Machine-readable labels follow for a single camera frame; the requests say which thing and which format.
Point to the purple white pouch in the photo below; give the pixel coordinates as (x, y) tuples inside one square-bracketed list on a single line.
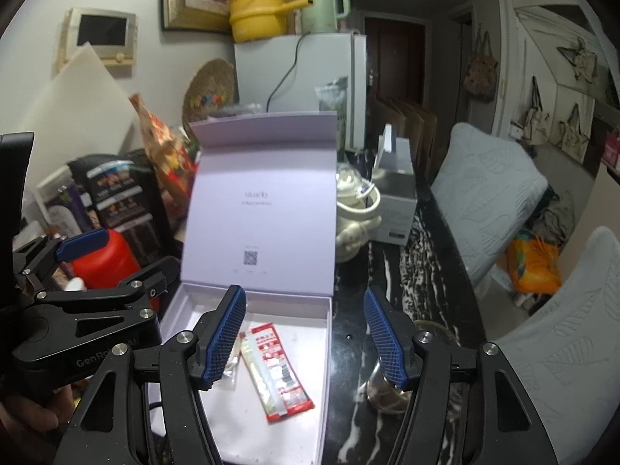
[(63, 213)]

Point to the brown paper bags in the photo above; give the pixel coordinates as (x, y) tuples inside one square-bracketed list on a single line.
[(411, 126)]

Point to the black printed box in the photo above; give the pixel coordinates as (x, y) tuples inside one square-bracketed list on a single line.
[(116, 189)]

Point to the orange bag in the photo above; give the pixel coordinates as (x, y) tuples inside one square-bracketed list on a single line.
[(533, 266)]

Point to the yellow enamel pot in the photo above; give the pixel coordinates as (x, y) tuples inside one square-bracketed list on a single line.
[(256, 17)]

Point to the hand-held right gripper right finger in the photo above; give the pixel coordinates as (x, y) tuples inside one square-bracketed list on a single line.
[(387, 344)]

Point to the grey white carton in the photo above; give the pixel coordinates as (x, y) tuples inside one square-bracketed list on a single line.
[(397, 203)]

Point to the red white sachet packet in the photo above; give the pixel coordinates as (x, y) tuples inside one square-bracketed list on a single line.
[(276, 373)]

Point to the red canister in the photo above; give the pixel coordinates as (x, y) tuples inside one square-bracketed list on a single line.
[(111, 261)]

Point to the lavender gift box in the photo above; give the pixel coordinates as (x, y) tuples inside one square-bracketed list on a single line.
[(261, 193)]

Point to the white mini fridge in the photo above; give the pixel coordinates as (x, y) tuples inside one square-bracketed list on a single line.
[(329, 68)]

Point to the wall intercom panel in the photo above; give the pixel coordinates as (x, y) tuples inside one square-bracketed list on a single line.
[(101, 29)]

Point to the pink box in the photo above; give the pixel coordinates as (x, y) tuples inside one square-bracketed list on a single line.
[(611, 147)]

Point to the small clear packet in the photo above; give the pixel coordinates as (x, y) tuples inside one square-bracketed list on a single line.
[(234, 370)]

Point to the hanging patterned tote bag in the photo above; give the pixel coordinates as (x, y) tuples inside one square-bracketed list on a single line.
[(479, 72)]

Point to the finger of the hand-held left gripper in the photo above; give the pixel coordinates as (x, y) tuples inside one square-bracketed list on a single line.
[(82, 244), (145, 276)]

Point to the grey quilted sofa cushion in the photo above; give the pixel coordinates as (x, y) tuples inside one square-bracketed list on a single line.
[(484, 179), (581, 324)]

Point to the clear glass cup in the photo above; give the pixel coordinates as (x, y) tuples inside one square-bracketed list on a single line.
[(387, 397)]

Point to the dark wooden door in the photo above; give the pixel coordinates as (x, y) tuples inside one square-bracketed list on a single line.
[(392, 58)]

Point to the grey cloth pile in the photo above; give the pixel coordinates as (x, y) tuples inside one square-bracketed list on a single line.
[(557, 218)]

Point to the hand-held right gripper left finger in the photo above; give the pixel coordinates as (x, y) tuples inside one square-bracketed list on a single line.
[(225, 336)]

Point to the white ceramic teapot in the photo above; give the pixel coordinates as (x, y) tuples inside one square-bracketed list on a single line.
[(353, 223)]

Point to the colourful snack bag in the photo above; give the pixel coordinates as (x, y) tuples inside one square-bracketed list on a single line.
[(160, 140)]

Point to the white board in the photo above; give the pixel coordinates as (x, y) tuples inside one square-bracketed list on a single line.
[(82, 101)]

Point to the green electric kettle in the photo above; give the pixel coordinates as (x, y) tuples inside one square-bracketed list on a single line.
[(319, 9)]

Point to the round woven mat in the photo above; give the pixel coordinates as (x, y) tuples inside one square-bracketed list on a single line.
[(210, 82)]

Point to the person's left hand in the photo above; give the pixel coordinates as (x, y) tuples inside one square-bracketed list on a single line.
[(29, 416)]

